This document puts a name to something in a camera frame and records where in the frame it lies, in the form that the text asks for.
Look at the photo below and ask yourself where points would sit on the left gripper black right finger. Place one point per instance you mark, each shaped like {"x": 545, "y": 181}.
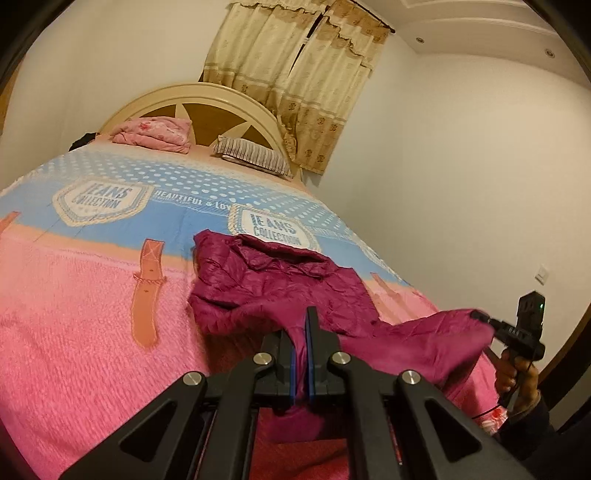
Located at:
{"x": 397, "y": 426}

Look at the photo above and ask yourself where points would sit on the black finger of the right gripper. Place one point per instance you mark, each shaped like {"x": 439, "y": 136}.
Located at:
{"x": 484, "y": 318}

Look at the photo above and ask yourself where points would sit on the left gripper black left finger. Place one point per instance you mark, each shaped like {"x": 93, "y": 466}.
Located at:
{"x": 199, "y": 427}

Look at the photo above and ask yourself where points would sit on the magenta puffer jacket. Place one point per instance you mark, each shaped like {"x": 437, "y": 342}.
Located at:
{"x": 247, "y": 287}

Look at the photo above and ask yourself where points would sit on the person's right hand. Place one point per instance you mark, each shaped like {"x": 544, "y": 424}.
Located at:
{"x": 516, "y": 383}

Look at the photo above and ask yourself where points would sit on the pink and blue bedspread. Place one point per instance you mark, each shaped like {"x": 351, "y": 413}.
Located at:
{"x": 97, "y": 264}

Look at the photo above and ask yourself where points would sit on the striped pillow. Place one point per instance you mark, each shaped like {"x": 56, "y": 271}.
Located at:
{"x": 248, "y": 153}

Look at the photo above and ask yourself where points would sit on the folded pink blanket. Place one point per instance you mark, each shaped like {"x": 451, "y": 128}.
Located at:
{"x": 160, "y": 133}

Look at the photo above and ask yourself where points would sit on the beige curtain behind headboard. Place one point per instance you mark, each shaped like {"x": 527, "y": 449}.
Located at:
{"x": 307, "y": 62}

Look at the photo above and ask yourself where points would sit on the cream wooden headboard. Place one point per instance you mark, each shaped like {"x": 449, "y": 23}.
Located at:
{"x": 214, "y": 111}

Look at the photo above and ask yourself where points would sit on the white wall switch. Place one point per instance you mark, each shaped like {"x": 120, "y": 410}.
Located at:
{"x": 542, "y": 274}

